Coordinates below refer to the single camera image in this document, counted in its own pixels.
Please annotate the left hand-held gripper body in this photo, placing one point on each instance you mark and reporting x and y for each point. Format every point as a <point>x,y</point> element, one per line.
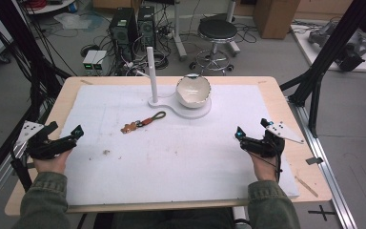
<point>44,148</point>

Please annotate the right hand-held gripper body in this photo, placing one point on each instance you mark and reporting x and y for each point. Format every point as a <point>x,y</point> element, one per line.
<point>263,147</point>

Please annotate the white ceramic bowl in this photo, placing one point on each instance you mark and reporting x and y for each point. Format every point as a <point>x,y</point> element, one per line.
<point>193,93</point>

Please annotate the person's left hand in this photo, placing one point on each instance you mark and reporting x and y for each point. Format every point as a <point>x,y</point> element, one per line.
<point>52,163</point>

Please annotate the person's right hand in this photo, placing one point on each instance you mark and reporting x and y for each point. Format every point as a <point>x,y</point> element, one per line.
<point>263,170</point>

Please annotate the wooden table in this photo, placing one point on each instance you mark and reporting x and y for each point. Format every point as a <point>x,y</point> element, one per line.
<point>287,105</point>

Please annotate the black clip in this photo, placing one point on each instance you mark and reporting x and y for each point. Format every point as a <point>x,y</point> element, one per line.
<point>314,160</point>

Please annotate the thin wooden stick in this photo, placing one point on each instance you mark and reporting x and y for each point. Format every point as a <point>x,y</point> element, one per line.
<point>306,186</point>

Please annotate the white power supply box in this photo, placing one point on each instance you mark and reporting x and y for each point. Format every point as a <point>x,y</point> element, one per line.
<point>89,60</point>
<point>100,60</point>

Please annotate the white paper mat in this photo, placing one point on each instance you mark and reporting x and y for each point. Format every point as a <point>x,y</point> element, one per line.
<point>171,165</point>

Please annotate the white table leg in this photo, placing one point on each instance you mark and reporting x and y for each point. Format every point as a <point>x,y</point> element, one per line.
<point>233,28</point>
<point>179,35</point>

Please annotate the black round stool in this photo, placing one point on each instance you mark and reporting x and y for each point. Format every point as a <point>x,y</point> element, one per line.
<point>217,30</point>

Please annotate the brown wooden cabinet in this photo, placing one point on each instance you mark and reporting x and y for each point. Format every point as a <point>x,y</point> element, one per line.
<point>274,17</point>

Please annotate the clear plastic sheet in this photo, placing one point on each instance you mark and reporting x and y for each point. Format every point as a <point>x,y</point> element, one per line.
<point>73,21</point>

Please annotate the large black computer tower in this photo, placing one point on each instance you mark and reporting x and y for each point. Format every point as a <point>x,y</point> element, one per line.
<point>123,30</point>

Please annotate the grey machine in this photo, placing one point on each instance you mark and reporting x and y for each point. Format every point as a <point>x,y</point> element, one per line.
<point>352,47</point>

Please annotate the round white table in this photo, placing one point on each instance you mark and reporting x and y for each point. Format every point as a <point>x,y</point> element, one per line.
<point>55,6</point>

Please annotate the small black computer tower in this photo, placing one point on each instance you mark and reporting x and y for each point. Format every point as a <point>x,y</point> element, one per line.
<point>146,27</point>

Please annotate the aluminium rail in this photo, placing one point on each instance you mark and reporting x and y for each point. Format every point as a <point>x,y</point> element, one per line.
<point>0,187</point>
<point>327,171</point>

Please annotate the black metal frame strut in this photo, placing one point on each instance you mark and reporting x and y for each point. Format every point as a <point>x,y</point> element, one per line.
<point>16,41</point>
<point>327,54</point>

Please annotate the white stand with post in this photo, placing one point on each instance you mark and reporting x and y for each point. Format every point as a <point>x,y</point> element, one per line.
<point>152,79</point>

